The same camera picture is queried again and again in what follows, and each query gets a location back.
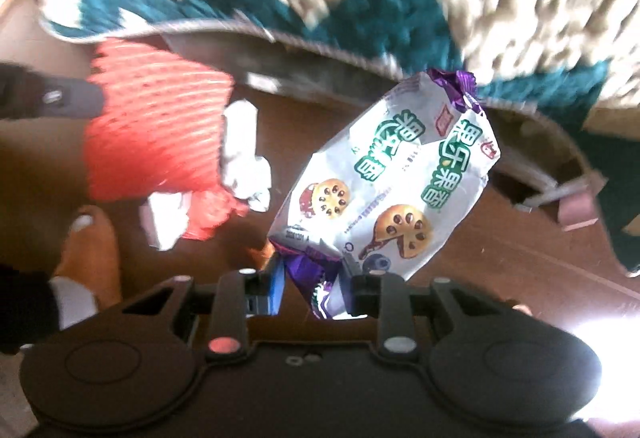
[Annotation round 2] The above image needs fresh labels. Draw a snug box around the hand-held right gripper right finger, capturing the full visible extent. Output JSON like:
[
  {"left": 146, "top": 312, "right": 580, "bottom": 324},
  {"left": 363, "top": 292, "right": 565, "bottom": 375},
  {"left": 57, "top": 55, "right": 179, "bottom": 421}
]
[{"left": 350, "top": 273, "right": 512, "bottom": 362}]

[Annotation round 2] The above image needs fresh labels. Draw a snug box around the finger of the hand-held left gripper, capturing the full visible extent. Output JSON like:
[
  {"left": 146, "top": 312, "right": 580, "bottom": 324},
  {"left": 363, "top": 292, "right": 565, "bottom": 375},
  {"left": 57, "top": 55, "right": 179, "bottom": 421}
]
[{"left": 0, "top": 62, "right": 107, "bottom": 120}]

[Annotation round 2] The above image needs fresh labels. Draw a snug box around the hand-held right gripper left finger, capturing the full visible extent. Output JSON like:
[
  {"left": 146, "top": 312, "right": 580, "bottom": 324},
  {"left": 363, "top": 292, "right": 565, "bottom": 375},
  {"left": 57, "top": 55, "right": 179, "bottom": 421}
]
[{"left": 122, "top": 268, "right": 288, "bottom": 362}]

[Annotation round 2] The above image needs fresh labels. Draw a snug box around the red foam fruit net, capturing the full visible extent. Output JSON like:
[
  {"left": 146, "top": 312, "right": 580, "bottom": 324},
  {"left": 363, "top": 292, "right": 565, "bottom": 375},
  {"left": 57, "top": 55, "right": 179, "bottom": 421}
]
[{"left": 82, "top": 38, "right": 252, "bottom": 242}]

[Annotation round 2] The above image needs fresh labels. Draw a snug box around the white purple cookie snack bag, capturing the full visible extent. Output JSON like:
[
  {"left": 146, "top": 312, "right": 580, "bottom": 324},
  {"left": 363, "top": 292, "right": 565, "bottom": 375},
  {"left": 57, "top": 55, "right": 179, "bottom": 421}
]
[{"left": 266, "top": 68, "right": 504, "bottom": 322}]

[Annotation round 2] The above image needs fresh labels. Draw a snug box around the white paper scrap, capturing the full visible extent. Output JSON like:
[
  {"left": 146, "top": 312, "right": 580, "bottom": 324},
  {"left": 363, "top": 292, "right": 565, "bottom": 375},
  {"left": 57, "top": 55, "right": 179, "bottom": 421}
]
[{"left": 139, "top": 192, "right": 193, "bottom": 252}]

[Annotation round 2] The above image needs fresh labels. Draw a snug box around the crumpled white tissue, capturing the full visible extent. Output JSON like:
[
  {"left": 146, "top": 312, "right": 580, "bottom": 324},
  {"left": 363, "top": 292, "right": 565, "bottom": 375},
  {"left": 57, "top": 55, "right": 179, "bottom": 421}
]
[{"left": 219, "top": 100, "right": 274, "bottom": 213}]

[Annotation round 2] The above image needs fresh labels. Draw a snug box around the orange slipper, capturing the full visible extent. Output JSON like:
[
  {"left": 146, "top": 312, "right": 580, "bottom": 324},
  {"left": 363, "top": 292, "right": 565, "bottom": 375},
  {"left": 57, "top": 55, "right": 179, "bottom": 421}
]
[{"left": 51, "top": 205, "right": 124, "bottom": 315}]

